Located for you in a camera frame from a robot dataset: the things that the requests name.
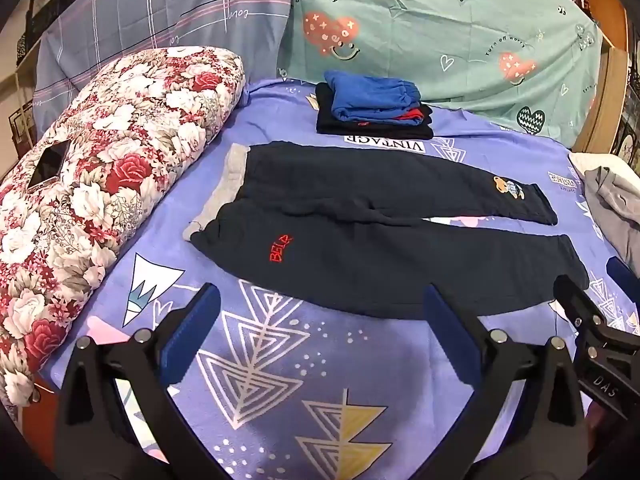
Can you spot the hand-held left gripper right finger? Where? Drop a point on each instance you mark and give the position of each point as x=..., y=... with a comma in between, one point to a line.
x=450, y=331

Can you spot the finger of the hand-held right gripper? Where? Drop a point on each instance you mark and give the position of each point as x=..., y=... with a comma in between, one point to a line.
x=622, y=280
x=575, y=300

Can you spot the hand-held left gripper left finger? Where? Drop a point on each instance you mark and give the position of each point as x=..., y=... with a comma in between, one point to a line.
x=192, y=331

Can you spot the navy pants with grey waistband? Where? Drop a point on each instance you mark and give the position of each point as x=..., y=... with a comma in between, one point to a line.
x=350, y=240

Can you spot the folded blue pants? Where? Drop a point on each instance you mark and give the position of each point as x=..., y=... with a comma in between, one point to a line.
x=370, y=95

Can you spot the grey cloth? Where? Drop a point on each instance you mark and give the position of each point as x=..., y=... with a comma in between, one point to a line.
x=617, y=220

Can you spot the purple patterned bed sheet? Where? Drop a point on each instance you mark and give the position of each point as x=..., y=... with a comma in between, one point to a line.
x=300, y=350

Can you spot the white cloth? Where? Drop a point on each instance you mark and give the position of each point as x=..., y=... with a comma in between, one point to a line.
x=595, y=162

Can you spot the red floral quilt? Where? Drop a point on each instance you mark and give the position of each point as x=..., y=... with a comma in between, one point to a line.
x=125, y=170

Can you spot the folded red garment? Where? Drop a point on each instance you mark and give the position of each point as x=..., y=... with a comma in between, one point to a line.
x=407, y=117

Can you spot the black smartphone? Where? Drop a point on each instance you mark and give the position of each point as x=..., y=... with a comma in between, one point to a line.
x=50, y=165

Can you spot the stack of folded clothes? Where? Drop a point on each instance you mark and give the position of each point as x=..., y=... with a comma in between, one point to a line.
x=345, y=125

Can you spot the teal heart print sheet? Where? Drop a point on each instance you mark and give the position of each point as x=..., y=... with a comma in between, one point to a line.
x=425, y=25

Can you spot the dark wooden shelf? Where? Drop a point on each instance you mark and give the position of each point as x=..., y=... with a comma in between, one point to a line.
x=25, y=50

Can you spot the wooden bed frame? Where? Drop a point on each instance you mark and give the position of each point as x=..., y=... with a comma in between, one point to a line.
x=605, y=60

